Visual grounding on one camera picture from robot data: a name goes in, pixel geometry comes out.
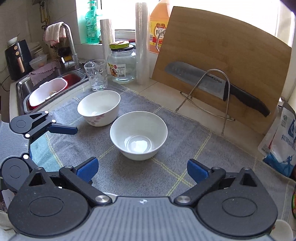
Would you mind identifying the grey checked kitchen towel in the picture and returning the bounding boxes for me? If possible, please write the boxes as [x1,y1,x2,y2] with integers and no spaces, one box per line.
[31,83,295,220]

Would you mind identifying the pink white basin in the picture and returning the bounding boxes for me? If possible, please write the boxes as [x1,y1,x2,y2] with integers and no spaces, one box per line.
[29,77,68,107]

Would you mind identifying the white bowl pink flowers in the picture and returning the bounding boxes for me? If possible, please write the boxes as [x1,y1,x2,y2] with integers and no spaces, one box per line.
[77,90,121,127]

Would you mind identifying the steel sink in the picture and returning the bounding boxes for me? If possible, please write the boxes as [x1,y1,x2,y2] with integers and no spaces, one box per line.
[16,69,88,115]

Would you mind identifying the purple dish cloth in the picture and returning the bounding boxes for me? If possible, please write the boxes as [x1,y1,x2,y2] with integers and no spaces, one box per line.
[29,61,58,86]

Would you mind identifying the white bowl plain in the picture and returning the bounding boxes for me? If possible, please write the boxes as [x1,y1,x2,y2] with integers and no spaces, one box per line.
[109,111,168,161]

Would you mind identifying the metal faucet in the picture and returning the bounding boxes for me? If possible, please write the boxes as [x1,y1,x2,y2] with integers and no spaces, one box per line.
[61,23,81,70]

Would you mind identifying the clear drinking glass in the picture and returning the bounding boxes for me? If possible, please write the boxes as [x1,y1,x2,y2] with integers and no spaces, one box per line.
[84,59,108,91]

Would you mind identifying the black air fryer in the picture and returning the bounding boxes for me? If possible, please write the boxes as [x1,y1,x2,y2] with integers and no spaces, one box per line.
[4,40,33,81]

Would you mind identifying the blue white salt bag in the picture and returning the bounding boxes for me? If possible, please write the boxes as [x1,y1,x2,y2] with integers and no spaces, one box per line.
[258,102,295,177]

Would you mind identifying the glass jar with lid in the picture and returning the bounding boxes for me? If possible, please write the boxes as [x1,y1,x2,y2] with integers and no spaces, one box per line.
[107,41,136,84]

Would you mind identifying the pink white cloth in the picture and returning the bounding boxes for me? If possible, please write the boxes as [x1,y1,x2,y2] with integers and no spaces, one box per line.
[43,22,66,46]

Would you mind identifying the green lidded sauce jar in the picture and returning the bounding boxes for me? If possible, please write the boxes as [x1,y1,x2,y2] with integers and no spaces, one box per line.
[291,187,296,219]

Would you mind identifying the green dish soap bottle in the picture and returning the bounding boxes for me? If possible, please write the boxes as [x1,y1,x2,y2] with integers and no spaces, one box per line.
[85,1,100,44]

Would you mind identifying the thin plastic roll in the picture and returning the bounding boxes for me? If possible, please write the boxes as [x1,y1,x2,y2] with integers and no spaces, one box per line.
[100,19,115,62]

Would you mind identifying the wooden cutting board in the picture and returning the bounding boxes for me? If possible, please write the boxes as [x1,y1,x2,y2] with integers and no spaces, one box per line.
[152,6,292,134]

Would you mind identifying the plastic wrap roll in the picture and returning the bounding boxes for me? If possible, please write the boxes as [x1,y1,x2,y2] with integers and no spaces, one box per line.
[135,2,149,85]

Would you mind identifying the orange vinegar jug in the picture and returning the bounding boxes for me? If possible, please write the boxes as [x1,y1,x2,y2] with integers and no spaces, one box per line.
[149,0,172,54]

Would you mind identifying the wire board rack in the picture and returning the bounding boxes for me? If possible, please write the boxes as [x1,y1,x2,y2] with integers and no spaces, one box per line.
[175,68,234,137]

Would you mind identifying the black handled kitchen knife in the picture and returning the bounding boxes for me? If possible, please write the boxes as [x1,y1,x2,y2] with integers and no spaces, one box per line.
[165,61,270,117]

